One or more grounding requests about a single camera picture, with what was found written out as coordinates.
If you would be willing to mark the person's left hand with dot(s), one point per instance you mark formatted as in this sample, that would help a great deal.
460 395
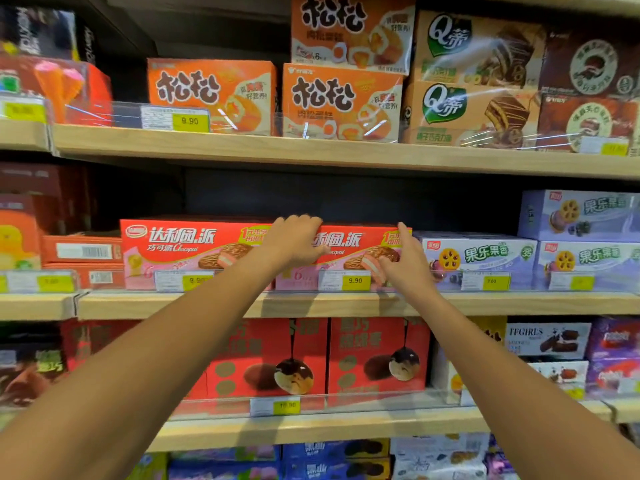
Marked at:
292 242

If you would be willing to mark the person's right hand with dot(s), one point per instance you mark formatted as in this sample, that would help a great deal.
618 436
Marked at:
412 269

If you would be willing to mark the person's left thumb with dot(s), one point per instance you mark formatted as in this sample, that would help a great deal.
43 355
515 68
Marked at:
320 249

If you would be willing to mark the person's right thumb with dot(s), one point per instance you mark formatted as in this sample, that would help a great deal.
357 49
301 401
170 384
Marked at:
386 265

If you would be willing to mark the red chocolate pie box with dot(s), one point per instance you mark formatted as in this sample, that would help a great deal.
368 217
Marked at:
350 244
190 244

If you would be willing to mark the person's right forearm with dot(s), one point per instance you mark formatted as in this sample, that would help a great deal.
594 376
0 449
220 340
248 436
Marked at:
505 389

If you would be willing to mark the person's left forearm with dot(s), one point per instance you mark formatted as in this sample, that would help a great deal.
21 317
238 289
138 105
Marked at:
135 364

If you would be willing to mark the white yellow price tag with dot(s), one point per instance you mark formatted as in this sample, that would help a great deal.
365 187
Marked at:
345 280
275 406
605 146
571 281
182 281
22 110
40 282
175 118
485 281

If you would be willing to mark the red box chocolate ball picture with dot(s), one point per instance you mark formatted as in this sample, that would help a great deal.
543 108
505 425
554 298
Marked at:
375 354
265 359

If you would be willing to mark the purple fruit biscuit box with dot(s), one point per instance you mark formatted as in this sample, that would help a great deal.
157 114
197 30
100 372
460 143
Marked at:
580 214
595 259
480 257

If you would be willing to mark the long wooden shelf board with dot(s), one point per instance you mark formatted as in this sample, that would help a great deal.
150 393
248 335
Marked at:
325 154
525 304
310 427

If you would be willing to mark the yellow snack box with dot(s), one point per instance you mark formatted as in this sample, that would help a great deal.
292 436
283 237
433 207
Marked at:
492 328

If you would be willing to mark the white box yellow print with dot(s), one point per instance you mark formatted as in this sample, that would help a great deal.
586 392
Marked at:
445 379

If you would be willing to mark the orange meat floss cake box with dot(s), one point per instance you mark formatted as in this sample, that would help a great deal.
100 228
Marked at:
345 29
210 92
340 102

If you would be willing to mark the tan chocolate cake box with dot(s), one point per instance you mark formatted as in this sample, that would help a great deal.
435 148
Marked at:
465 114
475 49

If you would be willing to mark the white chocolate biscuit box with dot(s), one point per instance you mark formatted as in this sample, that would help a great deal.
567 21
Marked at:
547 339
562 377

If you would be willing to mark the blue yellow biscuit box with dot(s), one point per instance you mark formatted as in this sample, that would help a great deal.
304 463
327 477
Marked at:
335 449
335 469

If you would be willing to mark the white pale biscuit box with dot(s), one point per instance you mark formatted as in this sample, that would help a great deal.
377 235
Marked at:
440 472
440 448

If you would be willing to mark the blue pink snack box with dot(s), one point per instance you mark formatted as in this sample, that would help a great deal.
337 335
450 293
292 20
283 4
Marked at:
225 453
222 471

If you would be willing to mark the small purple snack pack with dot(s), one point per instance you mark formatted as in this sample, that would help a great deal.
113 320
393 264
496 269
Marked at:
497 462

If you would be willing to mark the flat red box barcode label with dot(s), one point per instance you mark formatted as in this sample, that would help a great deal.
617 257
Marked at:
92 277
82 250

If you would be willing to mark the purple snack packet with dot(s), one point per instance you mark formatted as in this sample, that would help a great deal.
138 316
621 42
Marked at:
615 339
612 377

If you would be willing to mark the brown chocolate snack box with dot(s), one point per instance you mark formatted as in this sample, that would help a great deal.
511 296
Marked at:
590 64
585 122

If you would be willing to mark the red snack box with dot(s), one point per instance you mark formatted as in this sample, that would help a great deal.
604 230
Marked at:
90 339

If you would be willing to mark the green snack packet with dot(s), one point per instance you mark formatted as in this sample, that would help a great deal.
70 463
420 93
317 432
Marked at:
150 467

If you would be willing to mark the short wooden shelf board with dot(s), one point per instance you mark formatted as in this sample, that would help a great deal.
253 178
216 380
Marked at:
627 409
35 305
22 134

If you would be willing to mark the dark red box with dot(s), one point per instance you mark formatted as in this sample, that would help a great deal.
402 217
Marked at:
40 189

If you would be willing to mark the orange box yellow figure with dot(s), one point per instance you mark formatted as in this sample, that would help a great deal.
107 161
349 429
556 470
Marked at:
19 239

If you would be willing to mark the red ice cream cone package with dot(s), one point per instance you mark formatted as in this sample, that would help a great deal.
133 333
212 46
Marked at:
65 84

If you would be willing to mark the black snack box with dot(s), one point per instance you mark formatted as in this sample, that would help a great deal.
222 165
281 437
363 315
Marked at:
87 44

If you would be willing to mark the dark brown chocolate packet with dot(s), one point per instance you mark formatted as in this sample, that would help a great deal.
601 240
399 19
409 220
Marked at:
27 374

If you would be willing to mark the dark snack packet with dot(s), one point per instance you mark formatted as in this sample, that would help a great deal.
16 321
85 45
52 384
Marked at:
35 34

